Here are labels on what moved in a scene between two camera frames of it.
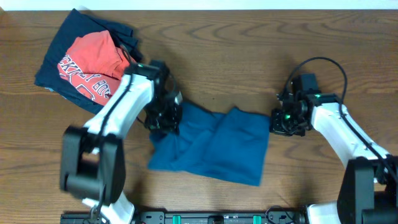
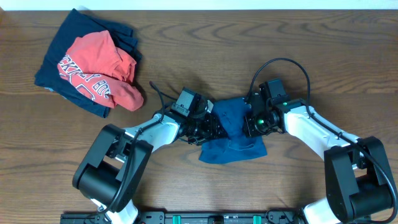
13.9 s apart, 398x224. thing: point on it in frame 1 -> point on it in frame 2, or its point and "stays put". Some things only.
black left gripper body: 161,118 -> 199,131
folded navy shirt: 76,25 stays put
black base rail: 189,217 stays put
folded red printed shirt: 93,65 stays put
